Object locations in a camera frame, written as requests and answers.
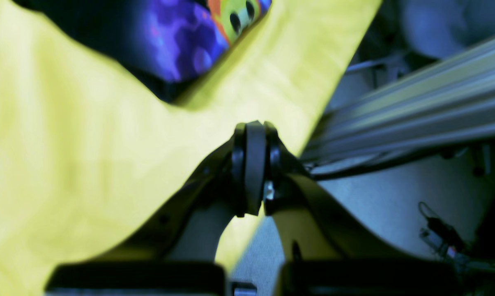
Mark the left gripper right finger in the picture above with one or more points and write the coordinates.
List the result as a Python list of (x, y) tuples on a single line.
[(312, 224)]

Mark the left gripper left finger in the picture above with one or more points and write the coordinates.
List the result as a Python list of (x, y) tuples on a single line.
[(228, 183)]

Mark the dark navy T-shirt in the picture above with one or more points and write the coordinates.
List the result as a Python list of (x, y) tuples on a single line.
[(166, 44)]

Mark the cream yellow table cloth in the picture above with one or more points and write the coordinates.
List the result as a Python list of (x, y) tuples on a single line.
[(88, 153)]

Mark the aluminium frame rail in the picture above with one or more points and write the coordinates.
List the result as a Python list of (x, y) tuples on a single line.
[(450, 102)]

